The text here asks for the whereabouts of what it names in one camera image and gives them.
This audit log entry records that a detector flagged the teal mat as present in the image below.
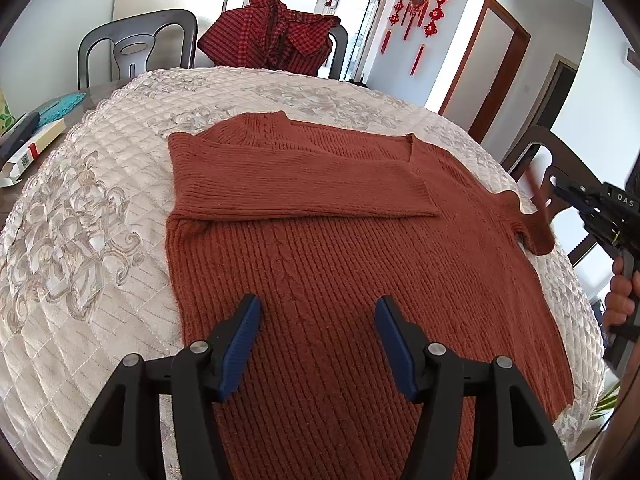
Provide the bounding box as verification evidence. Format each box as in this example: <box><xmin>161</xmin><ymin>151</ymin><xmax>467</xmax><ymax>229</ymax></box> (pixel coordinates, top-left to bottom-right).
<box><xmin>37</xmin><ymin>91</ymin><xmax>88</xmax><ymax>126</ymax></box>

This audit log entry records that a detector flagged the green plant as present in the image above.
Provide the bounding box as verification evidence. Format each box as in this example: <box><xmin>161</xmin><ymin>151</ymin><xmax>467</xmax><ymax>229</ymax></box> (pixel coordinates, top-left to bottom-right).
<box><xmin>587</xmin><ymin>382</ymin><xmax>621</xmax><ymax>426</ymax></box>

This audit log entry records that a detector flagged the grey chair under plaid garment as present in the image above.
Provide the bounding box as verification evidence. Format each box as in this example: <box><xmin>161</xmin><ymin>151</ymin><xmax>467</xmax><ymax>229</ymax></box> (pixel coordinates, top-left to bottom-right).
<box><xmin>327</xmin><ymin>25</ymin><xmax>349</xmax><ymax>81</ymax></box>

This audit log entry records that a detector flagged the grey plastic chair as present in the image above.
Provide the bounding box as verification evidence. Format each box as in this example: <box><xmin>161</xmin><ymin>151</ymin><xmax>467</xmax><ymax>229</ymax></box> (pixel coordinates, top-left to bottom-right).
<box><xmin>77</xmin><ymin>9</ymin><xmax>198</xmax><ymax>92</ymax></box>

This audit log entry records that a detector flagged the red plaid garment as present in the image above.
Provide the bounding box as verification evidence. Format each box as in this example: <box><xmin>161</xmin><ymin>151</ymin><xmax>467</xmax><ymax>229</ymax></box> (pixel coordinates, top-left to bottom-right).
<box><xmin>197</xmin><ymin>0</ymin><xmax>342</xmax><ymax>77</ymax></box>

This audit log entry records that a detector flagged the cream quilted table cover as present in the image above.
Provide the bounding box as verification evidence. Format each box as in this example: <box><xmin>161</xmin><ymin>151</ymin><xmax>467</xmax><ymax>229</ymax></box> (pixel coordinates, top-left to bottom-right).
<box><xmin>0</xmin><ymin>66</ymin><xmax>608</xmax><ymax>480</ymax></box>

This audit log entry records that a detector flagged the brown wooden door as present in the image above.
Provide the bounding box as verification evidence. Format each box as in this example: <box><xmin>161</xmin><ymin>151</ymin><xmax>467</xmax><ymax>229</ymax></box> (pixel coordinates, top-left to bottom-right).
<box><xmin>439</xmin><ymin>0</ymin><xmax>532</xmax><ymax>145</ymax></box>

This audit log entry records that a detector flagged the white box with red label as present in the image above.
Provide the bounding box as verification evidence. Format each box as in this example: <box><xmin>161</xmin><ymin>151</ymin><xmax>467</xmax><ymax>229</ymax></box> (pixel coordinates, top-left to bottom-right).
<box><xmin>0</xmin><ymin>119</ymin><xmax>66</xmax><ymax>188</ymax></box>

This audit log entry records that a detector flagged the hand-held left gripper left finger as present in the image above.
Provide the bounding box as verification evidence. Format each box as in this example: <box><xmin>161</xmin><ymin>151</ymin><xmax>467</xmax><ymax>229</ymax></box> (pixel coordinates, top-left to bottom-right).
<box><xmin>57</xmin><ymin>294</ymin><xmax>263</xmax><ymax>480</ymax></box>

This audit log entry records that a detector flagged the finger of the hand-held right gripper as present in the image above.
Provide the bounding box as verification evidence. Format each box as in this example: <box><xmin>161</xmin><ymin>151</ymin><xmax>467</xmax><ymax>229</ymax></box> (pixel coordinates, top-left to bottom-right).
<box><xmin>549</xmin><ymin>174</ymin><xmax>583</xmax><ymax>206</ymax></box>

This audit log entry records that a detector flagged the person's right hand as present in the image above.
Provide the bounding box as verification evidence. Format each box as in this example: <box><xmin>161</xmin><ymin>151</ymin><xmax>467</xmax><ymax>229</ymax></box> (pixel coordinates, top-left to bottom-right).
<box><xmin>602</xmin><ymin>255</ymin><xmax>640</xmax><ymax>329</ymax></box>

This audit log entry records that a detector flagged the green patterned box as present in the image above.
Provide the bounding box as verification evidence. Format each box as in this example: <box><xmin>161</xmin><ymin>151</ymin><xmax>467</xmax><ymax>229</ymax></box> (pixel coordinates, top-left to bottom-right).
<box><xmin>0</xmin><ymin>90</ymin><xmax>16</xmax><ymax>136</ymax></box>

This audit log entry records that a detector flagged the black case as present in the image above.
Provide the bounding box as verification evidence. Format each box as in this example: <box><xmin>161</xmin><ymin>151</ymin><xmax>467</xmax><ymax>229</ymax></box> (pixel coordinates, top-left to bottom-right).
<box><xmin>0</xmin><ymin>112</ymin><xmax>41</xmax><ymax>148</ymax></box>

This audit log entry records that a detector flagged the glass door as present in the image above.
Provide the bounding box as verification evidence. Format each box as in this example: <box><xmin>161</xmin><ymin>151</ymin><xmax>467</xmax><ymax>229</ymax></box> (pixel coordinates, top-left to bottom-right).
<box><xmin>345</xmin><ymin>0</ymin><xmax>391</xmax><ymax>83</ymax></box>

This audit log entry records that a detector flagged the dark brown wooden chair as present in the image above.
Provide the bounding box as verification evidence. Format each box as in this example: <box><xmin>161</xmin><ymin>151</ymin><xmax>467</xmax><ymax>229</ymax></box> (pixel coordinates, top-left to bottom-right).
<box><xmin>501</xmin><ymin>126</ymin><xmax>601</xmax><ymax>268</ymax></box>

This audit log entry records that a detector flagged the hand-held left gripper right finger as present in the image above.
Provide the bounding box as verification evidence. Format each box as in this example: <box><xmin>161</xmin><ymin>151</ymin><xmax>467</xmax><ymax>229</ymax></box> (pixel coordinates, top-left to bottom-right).
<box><xmin>374</xmin><ymin>296</ymin><xmax>576</xmax><ymax>480</ymax></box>

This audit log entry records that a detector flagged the rust knitted sweater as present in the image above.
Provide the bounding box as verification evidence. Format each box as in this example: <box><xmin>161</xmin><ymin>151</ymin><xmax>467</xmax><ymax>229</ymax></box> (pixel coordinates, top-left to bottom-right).
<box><xmin>165</xmin><ymin>111</ymin><xmax>576</xmax><ymax>480</ymax></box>

